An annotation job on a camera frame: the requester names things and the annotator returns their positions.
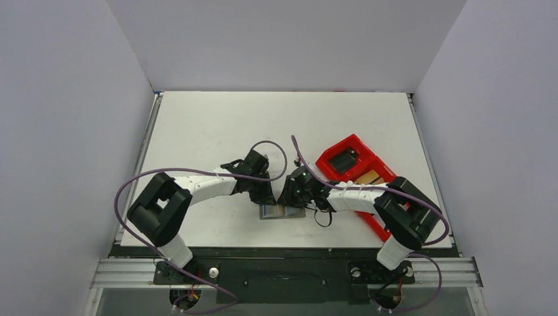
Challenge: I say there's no grey card holder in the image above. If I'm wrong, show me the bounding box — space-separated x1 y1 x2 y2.
259 205 306 220

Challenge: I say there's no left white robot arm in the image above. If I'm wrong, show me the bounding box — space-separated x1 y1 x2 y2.
126 149 277 283

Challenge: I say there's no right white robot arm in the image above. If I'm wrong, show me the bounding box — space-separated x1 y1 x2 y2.
278 166 442 281

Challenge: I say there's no tan card in tray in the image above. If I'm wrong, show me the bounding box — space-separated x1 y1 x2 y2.
355 170 385 185

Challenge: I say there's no black wallet in tray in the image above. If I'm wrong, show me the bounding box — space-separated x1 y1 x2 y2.
328 147 359 174

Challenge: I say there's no red plastic tray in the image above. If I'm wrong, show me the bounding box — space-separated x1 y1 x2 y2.
315 133 415 243

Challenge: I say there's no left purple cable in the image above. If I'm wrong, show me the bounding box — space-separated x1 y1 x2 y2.
114 140 289 263

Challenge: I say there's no purple cable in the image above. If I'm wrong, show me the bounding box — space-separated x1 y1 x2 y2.
114 140 289 263
290 135 451 314

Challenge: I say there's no black loop cable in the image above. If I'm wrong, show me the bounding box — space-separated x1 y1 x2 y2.
313 208 334 228

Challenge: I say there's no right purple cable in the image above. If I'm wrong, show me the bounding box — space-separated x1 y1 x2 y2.
290 135 451 314

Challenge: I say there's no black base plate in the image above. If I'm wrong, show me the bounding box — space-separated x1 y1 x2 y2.
109 246 457 304

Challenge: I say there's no aluminium frame rail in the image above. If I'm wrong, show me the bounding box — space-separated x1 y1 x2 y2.
90 257 482 289

